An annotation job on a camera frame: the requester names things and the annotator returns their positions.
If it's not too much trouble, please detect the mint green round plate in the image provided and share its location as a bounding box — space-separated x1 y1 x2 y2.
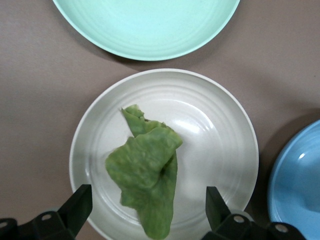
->
51 0 242 62

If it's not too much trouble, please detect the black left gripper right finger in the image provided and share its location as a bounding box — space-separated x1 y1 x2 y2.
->
202 186 309 240

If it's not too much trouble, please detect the brown table cover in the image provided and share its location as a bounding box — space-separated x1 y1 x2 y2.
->
0 0 320 240

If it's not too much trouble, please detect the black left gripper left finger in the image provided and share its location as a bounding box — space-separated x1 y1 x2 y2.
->
0 184 94 240

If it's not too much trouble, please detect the blue round plate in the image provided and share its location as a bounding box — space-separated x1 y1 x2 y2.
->
267 119 320 240

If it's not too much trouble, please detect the beige round plate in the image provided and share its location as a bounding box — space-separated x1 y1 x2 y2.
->
69 68 260 240

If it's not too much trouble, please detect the green lettuce leaf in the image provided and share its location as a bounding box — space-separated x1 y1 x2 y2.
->
104 104 184 240

